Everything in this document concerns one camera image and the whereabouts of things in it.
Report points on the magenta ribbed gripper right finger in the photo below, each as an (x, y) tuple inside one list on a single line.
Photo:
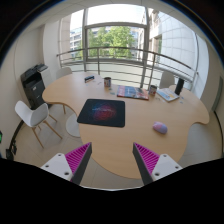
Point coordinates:
[(153, 166)]

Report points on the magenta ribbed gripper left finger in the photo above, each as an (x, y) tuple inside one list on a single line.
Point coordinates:
[(70, 166)]

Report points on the pink lilac computer mouse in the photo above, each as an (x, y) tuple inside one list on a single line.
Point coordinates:
[(160, 127)]

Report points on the black galaxy mouse pad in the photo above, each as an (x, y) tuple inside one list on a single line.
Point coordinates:
[(103, 113)]

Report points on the white chair wooden legs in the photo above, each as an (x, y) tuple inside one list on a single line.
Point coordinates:
[(33, 118)]

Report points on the light wooden round table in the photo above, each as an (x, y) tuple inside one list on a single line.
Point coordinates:
[(112, 146)]

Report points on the light blue open book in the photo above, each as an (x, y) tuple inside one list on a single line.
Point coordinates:
[(167, 94)]

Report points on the colourful magazine red blue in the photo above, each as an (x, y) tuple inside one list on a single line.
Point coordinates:
[(132, 92)]

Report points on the patterned mug right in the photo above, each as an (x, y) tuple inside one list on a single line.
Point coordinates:
[(152, 90)]

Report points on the black cylindrical speaker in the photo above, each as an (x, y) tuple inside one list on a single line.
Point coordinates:
[(179, 86)]

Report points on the small black box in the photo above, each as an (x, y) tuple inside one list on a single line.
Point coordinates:
[(89, 78)]

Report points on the white chair far right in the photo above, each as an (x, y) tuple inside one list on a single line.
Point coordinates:
[(167, 79)]

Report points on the dark patterned mug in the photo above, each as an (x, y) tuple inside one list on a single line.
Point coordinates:
[(107, 82)]

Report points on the white chair far left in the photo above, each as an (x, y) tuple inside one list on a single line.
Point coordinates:
[(63, 72)]

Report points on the black office printer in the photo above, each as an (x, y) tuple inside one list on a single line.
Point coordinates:
[(33, 85)]

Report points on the metal balcony railing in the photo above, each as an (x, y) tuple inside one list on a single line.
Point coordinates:
[(128, 66)]

